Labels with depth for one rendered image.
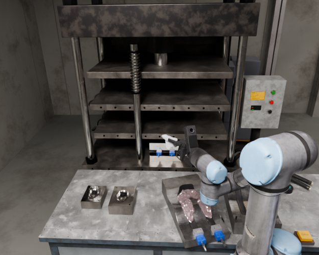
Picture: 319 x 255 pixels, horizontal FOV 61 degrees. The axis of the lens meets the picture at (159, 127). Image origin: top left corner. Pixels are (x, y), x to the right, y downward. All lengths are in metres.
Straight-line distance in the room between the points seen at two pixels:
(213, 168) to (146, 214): 0.88
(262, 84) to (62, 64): 3.99
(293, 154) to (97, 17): 1.54
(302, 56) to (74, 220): 4.86
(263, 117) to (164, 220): 1.15
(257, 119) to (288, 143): 1.55
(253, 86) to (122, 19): 1.07
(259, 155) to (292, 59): 4.94
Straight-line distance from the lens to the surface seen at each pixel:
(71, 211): 1.92
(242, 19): 1.95
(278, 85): 2.28
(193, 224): 1.68
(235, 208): 1.77
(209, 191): 1.09
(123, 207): 1.78
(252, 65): 4.31
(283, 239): 1.10
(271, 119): 2.36
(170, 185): 1.85
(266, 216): 0.87
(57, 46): 5.41
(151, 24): 1.91
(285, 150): 0.77
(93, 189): 1.97
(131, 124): 2.41
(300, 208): 2.04
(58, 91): 5.63
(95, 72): 2.17
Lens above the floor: 2.02
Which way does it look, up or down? 25 degrees down
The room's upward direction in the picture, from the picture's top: 1 degrees counter-clockwise
